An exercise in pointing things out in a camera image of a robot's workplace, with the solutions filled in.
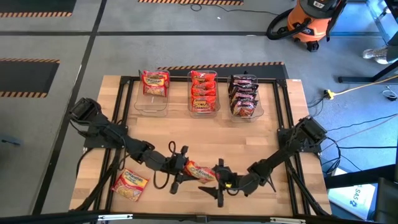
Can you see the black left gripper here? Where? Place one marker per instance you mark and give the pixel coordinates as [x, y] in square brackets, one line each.
[175, 165]

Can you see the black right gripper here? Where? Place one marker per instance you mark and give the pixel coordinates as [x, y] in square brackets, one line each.
[233, 183]

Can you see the black metal beam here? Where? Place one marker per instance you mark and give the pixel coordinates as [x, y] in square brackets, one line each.
[357, 178]

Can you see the dark grey cabinet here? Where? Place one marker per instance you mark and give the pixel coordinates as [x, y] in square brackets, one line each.
[387, 202]

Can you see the person's leg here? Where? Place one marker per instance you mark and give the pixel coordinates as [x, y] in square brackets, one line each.
[392, 53]

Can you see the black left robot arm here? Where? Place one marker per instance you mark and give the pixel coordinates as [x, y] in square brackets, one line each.
[136, 149]

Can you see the black aluminium table frame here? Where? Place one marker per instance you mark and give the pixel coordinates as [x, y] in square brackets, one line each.
[180, 79]

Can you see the white printed cardboard box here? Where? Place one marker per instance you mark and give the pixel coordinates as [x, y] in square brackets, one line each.
[351, 199]

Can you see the person's foot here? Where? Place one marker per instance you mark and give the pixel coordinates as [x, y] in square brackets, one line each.
[374, 53]

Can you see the black stand foot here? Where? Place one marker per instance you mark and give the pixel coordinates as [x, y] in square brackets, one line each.
[354, 80]

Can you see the red Maruchan beef ramen pack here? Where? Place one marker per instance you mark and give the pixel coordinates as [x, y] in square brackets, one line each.
[155, 74]
[200, 172]
[130, 185]
[155, 87]

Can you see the orange shop vacuum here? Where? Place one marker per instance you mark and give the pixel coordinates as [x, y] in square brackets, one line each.
[308, 21]

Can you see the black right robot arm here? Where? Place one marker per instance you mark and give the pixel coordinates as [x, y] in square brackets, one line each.
[280, 158]

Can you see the dark grey floor object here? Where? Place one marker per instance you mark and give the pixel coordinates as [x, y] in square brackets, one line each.
[9, 140]

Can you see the silver metal bracket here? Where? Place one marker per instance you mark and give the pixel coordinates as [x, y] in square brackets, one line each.
[287, 220]
[115, 217]

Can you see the black hazard-striped floor mat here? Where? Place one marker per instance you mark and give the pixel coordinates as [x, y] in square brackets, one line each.
[186, 2]
[273, 71]
[31, 6]
[25, 77]

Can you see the clear plastic bin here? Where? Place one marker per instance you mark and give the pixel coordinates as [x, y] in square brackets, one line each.
[203, 115]
[259, 113]
[152, 105]

